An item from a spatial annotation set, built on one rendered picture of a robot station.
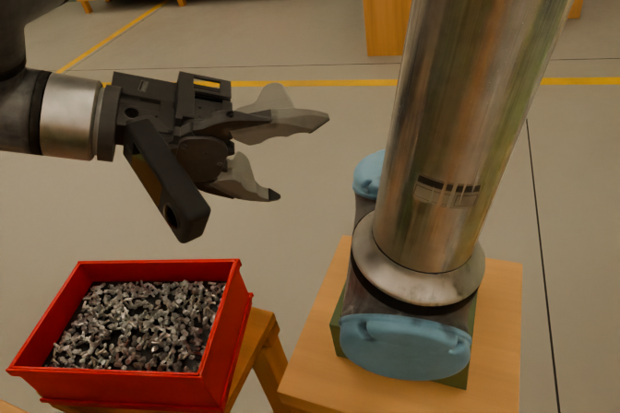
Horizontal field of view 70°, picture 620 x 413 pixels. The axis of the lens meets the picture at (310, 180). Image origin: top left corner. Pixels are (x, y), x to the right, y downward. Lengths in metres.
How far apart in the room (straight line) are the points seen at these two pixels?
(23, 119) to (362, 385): 0.53
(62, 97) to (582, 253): 1.92
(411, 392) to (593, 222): 1.63
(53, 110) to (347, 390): 0.51
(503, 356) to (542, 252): 1.33
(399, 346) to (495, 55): 0.25
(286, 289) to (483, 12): 1.72
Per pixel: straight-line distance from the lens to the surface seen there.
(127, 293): 0.89
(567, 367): 1.75
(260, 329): 0.83
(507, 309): 0.78
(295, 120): 0.41
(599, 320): 1.89
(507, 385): 0.71
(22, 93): 0.43
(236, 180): 0.48
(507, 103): 0.28
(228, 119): 0.40
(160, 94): 0.47
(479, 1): 0.25
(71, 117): 0.42
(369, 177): 0.50
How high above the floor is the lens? 1.48
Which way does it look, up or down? 38 degrees down
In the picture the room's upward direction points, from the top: 12 degrees counter-clockwise
